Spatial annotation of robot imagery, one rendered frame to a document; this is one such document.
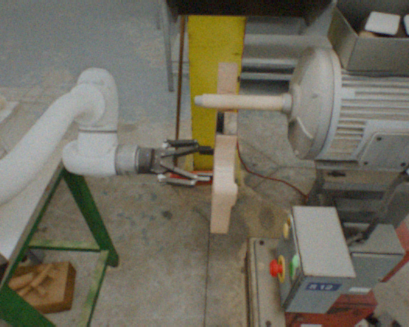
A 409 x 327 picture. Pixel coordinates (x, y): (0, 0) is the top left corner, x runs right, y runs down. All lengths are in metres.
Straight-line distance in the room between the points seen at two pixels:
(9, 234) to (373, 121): 0.94
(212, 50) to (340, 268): 1.25
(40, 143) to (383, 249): 0.85
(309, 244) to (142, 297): 1.28
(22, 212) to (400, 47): 1.00
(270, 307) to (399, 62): 1.10
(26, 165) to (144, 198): 1.58
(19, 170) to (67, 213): 1.63
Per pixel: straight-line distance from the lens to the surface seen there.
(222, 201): 0.61
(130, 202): 2.13
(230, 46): 1.61
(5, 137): 1.10
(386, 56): 0.64
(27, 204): 1.04
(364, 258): 0.93
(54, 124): 0.67
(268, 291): 1.48
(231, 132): 0.63
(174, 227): 1.96
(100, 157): 0.84
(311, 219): 0.68
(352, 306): 1.20
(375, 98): 0.66
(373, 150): 0.69
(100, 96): 0.81
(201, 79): 1.70
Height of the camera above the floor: 1.65
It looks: 46 degrees down
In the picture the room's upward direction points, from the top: straight up
